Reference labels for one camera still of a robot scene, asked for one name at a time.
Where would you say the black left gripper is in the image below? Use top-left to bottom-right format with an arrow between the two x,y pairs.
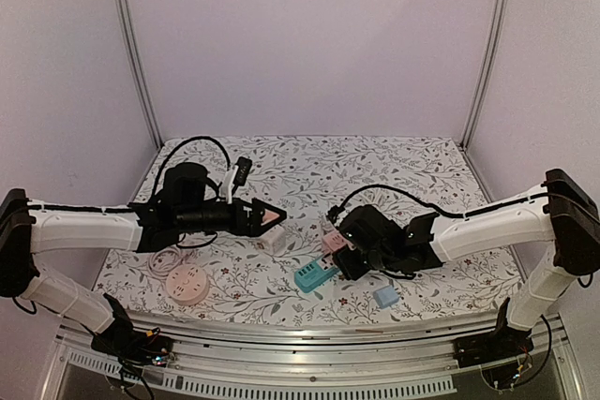
176,197 -> 286,237

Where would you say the pink cube socket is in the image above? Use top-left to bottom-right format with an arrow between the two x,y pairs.
322,230 -> 354,254

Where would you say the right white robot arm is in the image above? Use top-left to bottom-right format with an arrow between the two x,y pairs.
327,169 -> 599,359

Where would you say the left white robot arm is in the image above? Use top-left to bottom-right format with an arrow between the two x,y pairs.
1,157 -> 287,357

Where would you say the small blue plug adapter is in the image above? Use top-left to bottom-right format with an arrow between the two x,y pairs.
372,285 -> 399,309

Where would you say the white cube socket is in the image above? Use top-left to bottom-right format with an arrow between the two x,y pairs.
254,226 -> 286,255

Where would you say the floral table mat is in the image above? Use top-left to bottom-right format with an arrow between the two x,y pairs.
95,137 -> 521,328

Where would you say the teal power strip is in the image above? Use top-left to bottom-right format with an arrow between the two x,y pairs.
294,253 -> 339,293

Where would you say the round pink socket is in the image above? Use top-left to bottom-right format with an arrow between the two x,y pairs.
165,264 -> 210,306

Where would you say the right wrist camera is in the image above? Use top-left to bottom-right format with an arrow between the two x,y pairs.
326,205 -> 347,226

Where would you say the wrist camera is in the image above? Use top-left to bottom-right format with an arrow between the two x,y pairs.
219,156 -> 252,203
326,205 -> 347,226

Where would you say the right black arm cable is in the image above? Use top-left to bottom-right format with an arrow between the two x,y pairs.
337,184 -> 554,221

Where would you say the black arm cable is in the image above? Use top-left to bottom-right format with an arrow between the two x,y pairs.
154,135 -> 233,204
337,184 -> 554,221

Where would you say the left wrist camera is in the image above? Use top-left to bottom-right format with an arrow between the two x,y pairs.
219,156 -> 252,203

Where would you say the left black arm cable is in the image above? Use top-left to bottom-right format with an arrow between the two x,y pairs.
154,135 -> 233,204

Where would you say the aluminium front rail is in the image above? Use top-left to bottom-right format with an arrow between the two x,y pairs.
41,310 -> 582,400

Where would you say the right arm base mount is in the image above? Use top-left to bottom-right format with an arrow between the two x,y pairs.
452,299 -> 533,391

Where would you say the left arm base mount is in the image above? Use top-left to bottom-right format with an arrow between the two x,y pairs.
90,293 -> 173,400

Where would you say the left aluminium frame post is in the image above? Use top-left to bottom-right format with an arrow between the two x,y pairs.
114,0 -> 163,150

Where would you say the aluminium frame post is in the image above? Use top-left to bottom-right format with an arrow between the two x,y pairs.
459,0 -> 509,153
114,0 -> 163,150

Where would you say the right aluminium frame post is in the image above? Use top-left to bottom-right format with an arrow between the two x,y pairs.
459,0 -> 509,153

